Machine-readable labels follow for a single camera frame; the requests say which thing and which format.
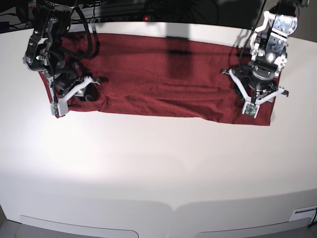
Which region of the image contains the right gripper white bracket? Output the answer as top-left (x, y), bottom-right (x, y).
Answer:
top-left (48, 76), bottom-right (100, 116)

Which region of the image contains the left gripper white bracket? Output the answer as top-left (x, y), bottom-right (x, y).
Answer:
top-left (222, 68), bottom-right (289, 106)

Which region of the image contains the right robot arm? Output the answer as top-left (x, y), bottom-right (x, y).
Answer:
top-left (23, 0), bottom-right (100, 118)

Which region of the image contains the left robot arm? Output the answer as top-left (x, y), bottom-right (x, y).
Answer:
top-left (223, 0), bottom-right (310, 109)

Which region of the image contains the black power strip red light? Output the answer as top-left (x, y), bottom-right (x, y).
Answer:
top-left (95, 15), bottom-right (153, 23)

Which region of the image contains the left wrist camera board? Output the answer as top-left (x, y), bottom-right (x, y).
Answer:
top-left (242, 101), bottom-right (260, 118)

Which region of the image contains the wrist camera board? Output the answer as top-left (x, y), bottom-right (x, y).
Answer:
top-left (242, 101), bottom-right (260, 118)
top-left (50, 102), bottom-right (59, 117)

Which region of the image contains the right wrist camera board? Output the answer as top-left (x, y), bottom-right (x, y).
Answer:
top-left (50, 102), bottom-right (59, 117)

